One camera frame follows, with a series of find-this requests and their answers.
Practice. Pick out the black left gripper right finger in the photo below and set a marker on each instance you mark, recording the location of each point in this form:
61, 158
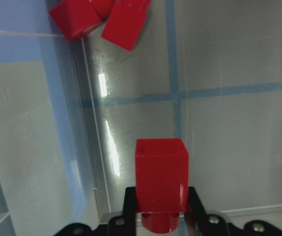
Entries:
199, 222

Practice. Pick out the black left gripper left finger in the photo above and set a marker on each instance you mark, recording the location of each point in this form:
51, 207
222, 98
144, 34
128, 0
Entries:
124, 224

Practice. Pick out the red block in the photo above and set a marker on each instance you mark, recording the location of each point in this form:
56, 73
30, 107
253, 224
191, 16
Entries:
162, 171
102, 7
75, 18
125, 22

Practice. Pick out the clear plastic storage box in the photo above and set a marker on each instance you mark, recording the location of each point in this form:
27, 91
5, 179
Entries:
206, 71

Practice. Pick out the red block in box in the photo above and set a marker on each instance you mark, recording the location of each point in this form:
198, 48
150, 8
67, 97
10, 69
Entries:
125, 22
102, 7
75, 18

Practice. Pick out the blue plastic tray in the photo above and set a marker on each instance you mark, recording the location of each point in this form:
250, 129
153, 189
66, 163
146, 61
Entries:
27, 32

